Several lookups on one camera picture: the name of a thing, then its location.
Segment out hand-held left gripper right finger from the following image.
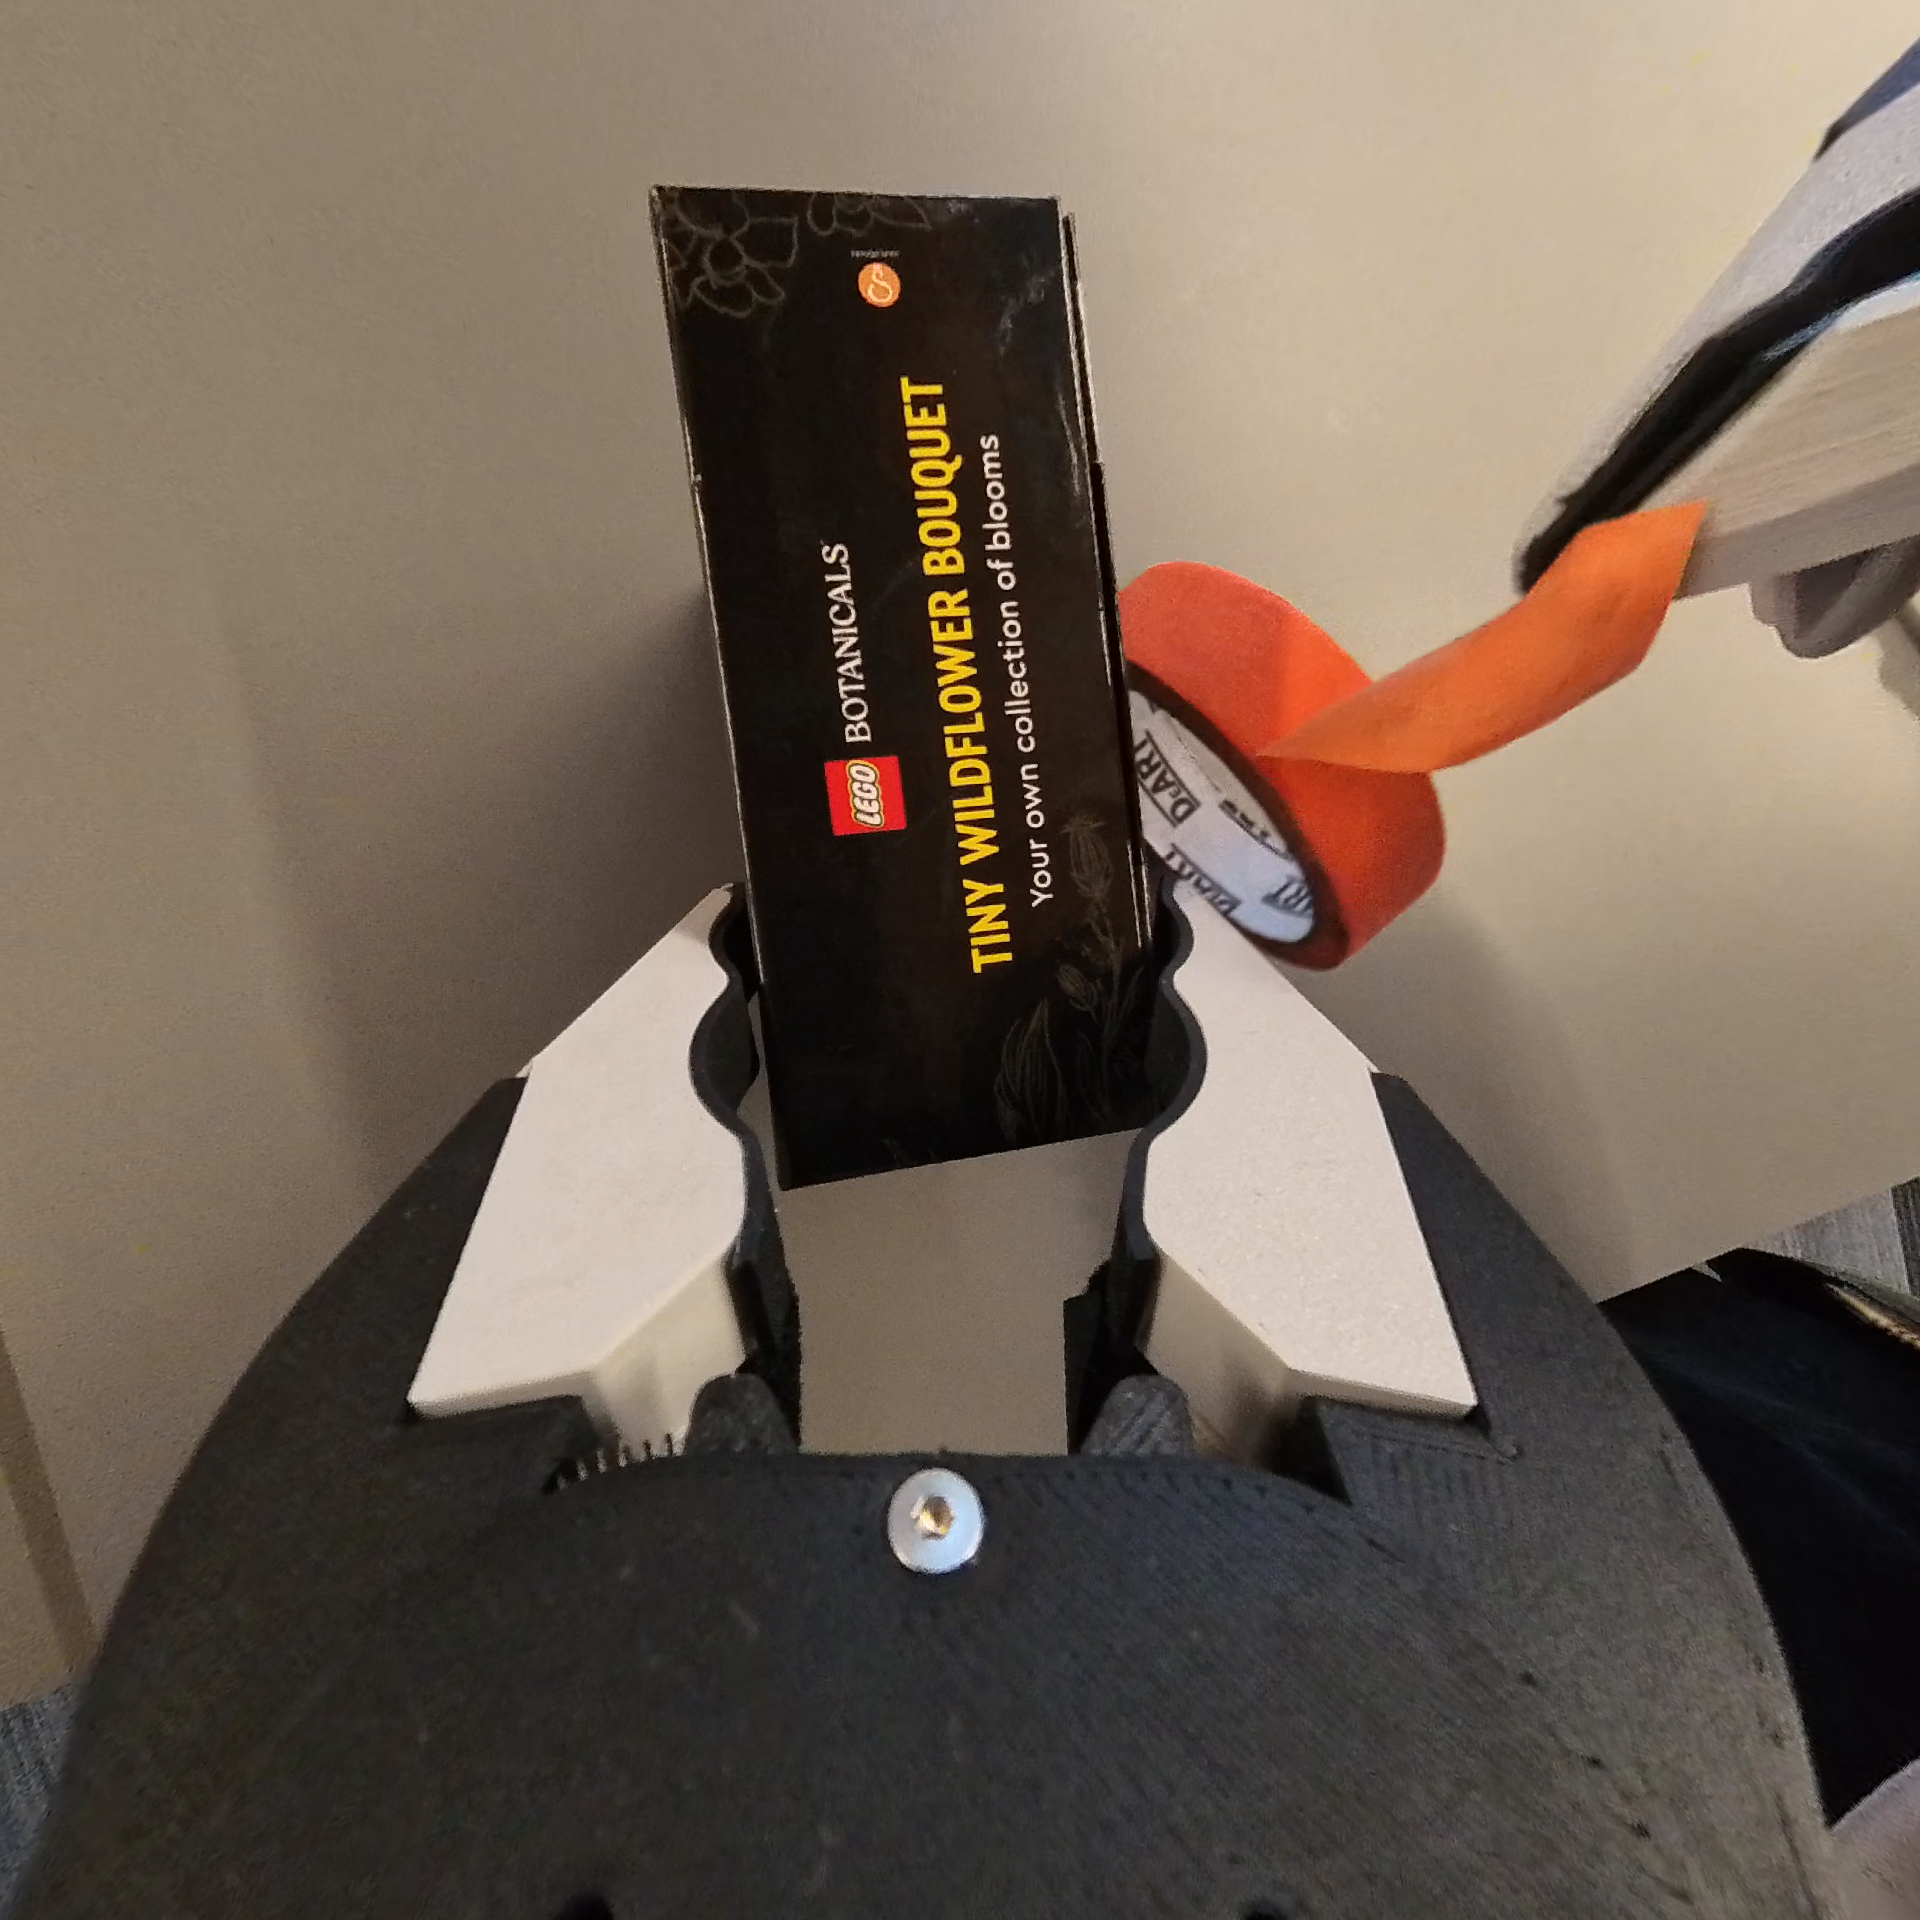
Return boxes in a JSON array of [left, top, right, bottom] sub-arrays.
[[1066, 896, 1481, 1456]]

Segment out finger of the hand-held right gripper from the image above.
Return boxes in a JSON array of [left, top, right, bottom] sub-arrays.
[[1681, 276, 1920, 662], [1515, 41, 1920, 596]]

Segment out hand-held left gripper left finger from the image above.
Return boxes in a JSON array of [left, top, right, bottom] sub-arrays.
[[408, 884, 800, 1440]]

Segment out orange tape roll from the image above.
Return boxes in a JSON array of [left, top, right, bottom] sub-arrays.
[[1119, 497, 1712, 972]]

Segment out black lego flower box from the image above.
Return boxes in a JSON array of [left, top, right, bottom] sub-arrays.
[[647, 182, 1168, 1190]]

